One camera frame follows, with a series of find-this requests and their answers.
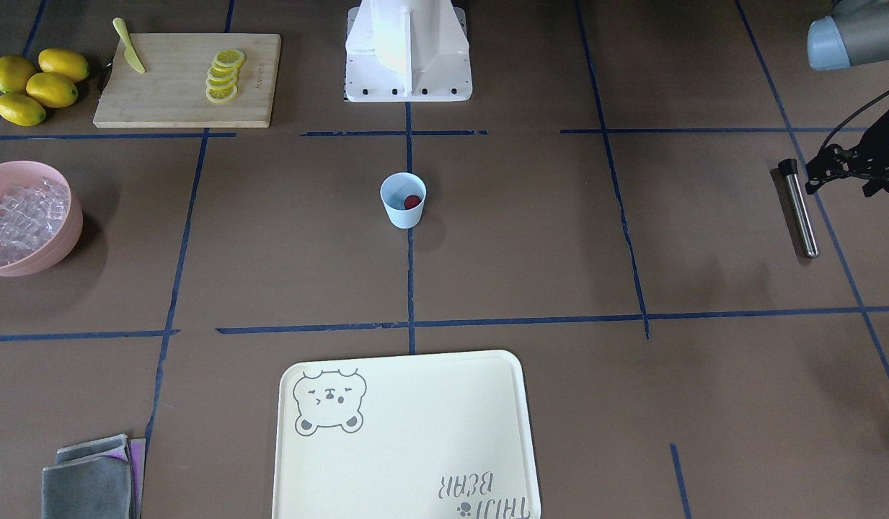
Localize yellow green knife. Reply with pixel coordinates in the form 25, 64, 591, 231
112, 17, 146, 74

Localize pile of clear ice cubes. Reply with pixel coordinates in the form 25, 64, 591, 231
0, 177, 71, 267

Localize whole lemon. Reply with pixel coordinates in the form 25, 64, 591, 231
0, 93, 47, 127
25, 72, 79, 109
0, 55, 37, 93
37, 48, 89, 84

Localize purple cloth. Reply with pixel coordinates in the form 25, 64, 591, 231
110, 434, 148, 518

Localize pink bowl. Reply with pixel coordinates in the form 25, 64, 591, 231
0, 161, 84, 277

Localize cream bear tray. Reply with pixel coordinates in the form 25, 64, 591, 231
270, 350, 542, 518

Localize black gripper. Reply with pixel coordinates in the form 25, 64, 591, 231
805, 110, 889, 198

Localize wooden cutting board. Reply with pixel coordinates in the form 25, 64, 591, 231
94, 33, 282, 128

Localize grey folded cloth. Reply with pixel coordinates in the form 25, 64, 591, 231
40, 434, 136, 518

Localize lemon slices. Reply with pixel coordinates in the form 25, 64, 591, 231
205, 48, 247, 103

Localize red strawberry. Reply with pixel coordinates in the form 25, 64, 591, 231
402, 195, 423, 210

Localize steel muddler with black tip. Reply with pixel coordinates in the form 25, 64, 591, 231
777, 158, 820, 259

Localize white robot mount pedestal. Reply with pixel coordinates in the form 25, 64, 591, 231
343, 1, 473, 103

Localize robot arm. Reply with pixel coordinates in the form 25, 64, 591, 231
805, 1, 889, 198

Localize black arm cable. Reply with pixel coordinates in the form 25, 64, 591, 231
819, 79, 889, 156

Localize light blue cup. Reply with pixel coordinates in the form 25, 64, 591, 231
379, 172, 428, 230

